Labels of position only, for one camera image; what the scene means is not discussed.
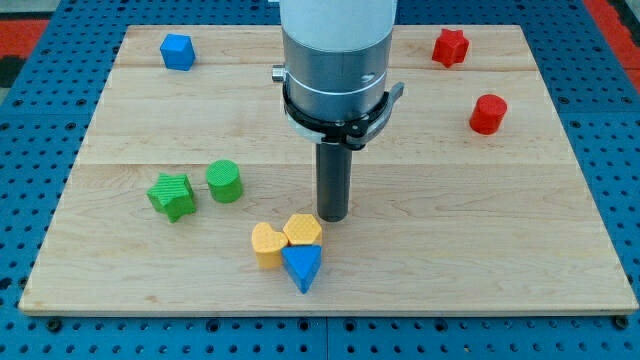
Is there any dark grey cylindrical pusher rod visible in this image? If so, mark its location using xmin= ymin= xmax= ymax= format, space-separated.
xmin=316 ymin=144 xmax=352 ymax=222

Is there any red cylinder block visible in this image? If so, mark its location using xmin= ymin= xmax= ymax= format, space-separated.
xmin=469 ymin=94 xmax=508 ymax=135

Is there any green star block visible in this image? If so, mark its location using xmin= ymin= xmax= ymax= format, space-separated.
xmin=146 ymin=173 xmax=196 ymax=223

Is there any green cylinder block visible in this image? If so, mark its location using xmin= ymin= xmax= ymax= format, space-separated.
xmin=205 ymin=159 xmax=243 ymax=203

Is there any yellow hexagon block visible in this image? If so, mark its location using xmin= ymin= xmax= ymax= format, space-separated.
xmin=283 ymin=214 xmax=323 ymax=246

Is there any light wooden board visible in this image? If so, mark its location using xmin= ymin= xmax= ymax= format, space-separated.
xmin=19 ymin=25 xmax=638 ymax=317

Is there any blue triangle block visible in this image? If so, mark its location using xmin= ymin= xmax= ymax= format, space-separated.
xmin=281 ymin=245 xmax=322 ymax=294

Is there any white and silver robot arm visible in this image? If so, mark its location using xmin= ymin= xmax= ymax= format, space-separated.
xmin=279 ymin=0 xmax=403 ymax=145

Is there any yellow heart block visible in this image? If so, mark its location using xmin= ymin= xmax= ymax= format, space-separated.
xmin=251 ymin=222 xmax=288 ymax=269

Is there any red star block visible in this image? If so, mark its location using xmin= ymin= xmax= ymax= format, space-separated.
xmin=432 ymin=29 xmax=470 ymax=68

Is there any black clamp ring with lever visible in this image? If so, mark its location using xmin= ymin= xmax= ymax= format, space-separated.
xmin=281 ymin=81 xmax=406 ymax=152

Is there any blue cube block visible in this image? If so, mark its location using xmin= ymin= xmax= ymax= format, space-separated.
xmin=160 ymin=34 xmax=196 ymax=71

